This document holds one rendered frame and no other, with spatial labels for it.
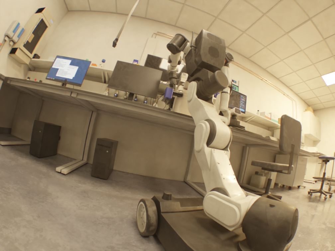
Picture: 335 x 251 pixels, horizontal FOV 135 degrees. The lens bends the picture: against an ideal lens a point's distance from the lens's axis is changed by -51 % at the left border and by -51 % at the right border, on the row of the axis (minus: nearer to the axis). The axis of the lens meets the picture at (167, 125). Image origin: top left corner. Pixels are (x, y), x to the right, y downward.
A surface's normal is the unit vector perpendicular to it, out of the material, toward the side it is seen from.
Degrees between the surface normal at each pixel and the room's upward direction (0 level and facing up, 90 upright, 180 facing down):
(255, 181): 90
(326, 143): 90
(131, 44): 90
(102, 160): 90
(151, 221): 73
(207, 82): 113
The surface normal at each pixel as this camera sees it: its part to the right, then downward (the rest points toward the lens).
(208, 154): 0.43, -0.22
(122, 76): 0.24, -0.15
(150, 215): 0.41, -0.60
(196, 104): -0.74, 0.06
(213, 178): -0.89, -0.23
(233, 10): -0.20, 0.97
